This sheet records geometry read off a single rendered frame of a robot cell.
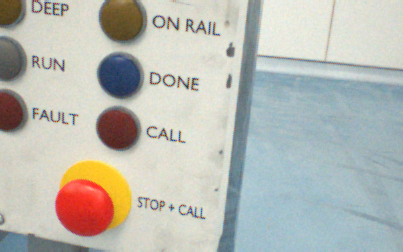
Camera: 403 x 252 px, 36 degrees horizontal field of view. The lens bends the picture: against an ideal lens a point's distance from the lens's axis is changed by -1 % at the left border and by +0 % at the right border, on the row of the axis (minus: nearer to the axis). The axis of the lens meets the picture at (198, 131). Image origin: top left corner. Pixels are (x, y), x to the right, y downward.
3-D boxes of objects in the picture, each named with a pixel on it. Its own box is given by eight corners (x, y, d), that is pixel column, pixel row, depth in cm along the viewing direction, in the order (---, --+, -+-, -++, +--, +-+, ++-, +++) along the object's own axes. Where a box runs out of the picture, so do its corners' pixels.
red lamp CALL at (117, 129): (134, 154, 41) (136, 114, 40) (94, 147, 41) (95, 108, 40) (138, 150, 41) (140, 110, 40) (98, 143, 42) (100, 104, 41)
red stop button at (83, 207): (107, 246, 41) (109, 191, 39) (50, 235, 42) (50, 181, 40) (129, 215, 45) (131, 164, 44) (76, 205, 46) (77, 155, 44)
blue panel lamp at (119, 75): (137, 101, 39) (139, 59, 38) (95, 95, 40) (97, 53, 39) (141, 98, 40) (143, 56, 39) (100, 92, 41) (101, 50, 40)
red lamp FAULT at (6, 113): (21, 135, 42) (20, 96, 41) (-17, 129, 43) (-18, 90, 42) (26, 131, 43) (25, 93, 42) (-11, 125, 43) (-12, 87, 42)
